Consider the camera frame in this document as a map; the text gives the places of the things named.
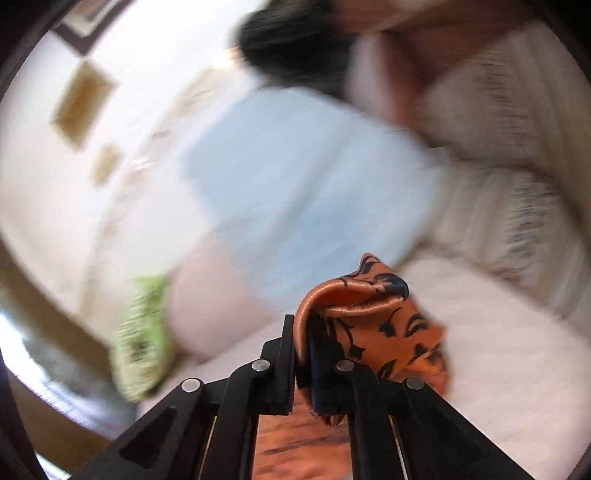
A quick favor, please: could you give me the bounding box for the wooden door with glass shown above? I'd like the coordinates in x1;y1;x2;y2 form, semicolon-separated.
1;249;136;473

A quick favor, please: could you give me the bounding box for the black furry garment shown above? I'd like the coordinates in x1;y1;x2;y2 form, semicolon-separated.
236;0;356;98

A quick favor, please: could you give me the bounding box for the striped floral cushion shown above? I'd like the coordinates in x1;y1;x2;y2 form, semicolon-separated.
423;21;590;331

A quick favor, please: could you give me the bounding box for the green white patterned pillow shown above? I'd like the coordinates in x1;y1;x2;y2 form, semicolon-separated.
109;276;176;403

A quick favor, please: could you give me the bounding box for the beige wall switch plate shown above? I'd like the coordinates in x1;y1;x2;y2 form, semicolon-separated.
91;145;121;187

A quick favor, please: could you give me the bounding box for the framed wall picture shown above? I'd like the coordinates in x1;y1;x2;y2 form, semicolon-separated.
50;60;117;151

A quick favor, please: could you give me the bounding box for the orange black floral blouse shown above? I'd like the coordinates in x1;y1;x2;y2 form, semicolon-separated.
250;252;452;480

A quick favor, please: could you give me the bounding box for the pink quilted bolster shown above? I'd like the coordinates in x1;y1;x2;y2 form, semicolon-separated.
165;235;283;364

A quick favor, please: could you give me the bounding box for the light blue pillow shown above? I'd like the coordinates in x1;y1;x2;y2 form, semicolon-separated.
182;88;448;311

